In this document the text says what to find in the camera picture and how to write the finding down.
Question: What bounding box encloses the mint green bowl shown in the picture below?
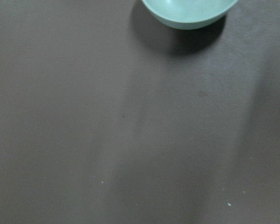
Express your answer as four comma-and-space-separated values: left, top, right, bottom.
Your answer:
142, 0, 238, 30

